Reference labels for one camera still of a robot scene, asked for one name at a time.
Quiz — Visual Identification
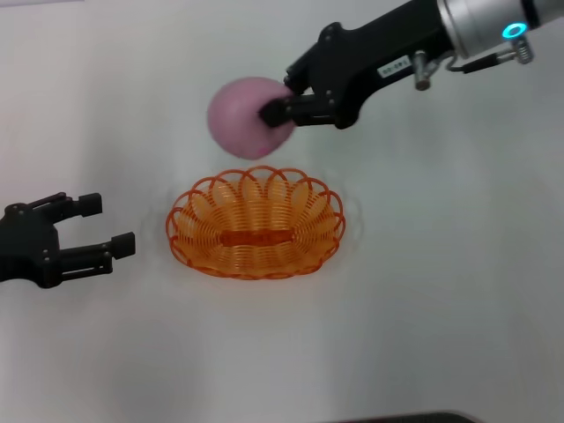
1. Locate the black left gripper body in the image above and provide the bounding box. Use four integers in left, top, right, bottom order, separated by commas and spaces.
0, 202, 62, 290

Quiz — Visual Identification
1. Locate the orange wire basket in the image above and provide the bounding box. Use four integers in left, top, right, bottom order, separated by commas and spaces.
166, 165, 347, 282

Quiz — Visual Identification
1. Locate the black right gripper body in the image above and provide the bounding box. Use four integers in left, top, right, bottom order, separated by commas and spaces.
309, 0, 456, 130

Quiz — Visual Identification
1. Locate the dark rounded robot part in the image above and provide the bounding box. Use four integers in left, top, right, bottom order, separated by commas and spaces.
334, 410, 479, 423

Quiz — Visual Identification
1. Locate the silver connector plug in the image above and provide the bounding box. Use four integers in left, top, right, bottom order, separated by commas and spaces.
412, 49, 441, 92

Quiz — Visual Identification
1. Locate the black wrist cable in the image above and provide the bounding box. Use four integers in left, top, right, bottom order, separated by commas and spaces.
444, 43, 523, 74

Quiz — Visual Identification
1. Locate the pink peach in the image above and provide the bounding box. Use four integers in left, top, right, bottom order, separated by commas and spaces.
206, 76, 295, 160

